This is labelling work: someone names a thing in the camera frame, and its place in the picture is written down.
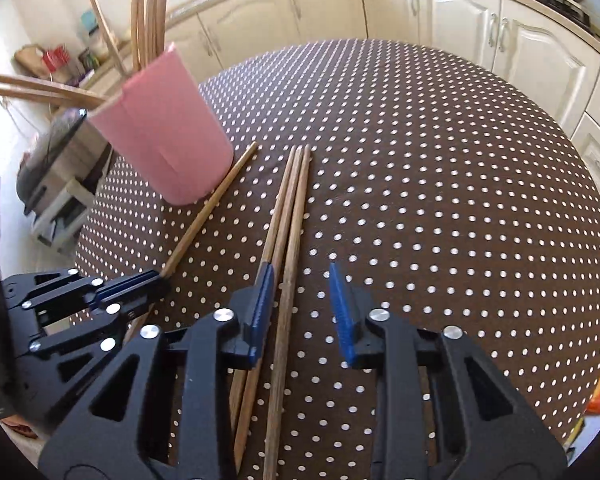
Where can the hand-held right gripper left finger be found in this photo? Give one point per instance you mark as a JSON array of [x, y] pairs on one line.
[[262, 305]]

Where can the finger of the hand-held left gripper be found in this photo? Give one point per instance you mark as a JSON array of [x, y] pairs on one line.
[[130, 285], [80, 332]]

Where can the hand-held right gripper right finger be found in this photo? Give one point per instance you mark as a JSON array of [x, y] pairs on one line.
[[342, 305]]

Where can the brown wooden chopstick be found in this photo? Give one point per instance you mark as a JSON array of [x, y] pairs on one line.
[[274, 220], [286, 310], [210, 210], [282, 225]]

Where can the pink cup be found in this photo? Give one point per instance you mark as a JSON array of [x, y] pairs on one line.
[[170, 135]]

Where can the bundle of chopsticks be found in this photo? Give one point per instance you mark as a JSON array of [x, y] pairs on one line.
[[152, 15]]

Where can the white plastic stool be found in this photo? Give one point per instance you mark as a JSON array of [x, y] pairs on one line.
[[60, 220]]

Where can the round polka dot table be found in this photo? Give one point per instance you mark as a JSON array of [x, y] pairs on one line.
[[430, 210]]

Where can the red utensil holder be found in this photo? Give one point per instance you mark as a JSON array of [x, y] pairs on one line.
[[56, 56]]

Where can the teal box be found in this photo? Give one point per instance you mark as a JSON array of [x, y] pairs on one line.
[[89, 21]]

